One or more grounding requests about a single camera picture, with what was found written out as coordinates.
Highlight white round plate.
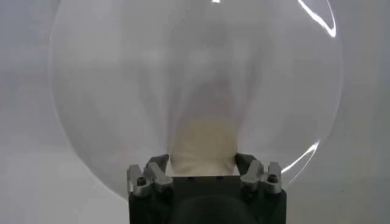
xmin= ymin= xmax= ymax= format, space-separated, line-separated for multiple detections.
xmin=48 ymin=0 xmax=344 ymax=203

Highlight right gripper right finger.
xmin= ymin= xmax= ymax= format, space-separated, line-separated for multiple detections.
xmin=235 ymin=153 xmax=283 ymax=195

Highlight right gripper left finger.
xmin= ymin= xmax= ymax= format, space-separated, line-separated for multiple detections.
xmin=127 ymin=153 xmax=174 ymax=198

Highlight white steamed baozi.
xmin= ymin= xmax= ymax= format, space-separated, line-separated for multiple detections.
xmin=168 ymin=116 xmax=241 ymax=177

